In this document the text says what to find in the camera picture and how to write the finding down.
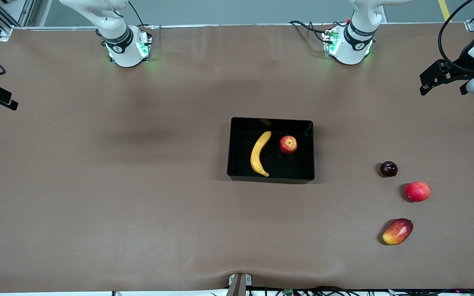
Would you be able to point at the dark purple plum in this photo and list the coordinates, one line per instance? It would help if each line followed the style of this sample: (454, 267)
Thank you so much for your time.
(389, 169)

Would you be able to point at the small red yellow apple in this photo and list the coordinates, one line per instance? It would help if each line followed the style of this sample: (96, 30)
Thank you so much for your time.
(288, 145)

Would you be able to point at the red yellow mango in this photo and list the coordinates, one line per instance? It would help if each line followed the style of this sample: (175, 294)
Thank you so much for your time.
(397, 231)

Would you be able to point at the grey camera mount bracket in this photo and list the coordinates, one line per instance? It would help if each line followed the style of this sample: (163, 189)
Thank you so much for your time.
(239, 284)

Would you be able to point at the yellow banana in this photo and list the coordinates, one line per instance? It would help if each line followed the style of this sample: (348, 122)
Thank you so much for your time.
(255, 158)

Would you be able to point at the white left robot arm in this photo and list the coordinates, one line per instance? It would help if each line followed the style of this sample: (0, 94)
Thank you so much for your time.
(354, 39)

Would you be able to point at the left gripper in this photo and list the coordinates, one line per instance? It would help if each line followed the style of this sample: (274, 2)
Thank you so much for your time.
(463, 67)

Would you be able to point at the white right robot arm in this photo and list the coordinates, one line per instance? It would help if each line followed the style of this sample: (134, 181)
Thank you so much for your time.
(115, 28)

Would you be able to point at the brown table cover mat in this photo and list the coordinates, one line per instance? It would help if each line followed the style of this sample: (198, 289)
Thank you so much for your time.
(138, 185)

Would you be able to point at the black plastic box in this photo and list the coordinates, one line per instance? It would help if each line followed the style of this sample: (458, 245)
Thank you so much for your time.
(298, 164)

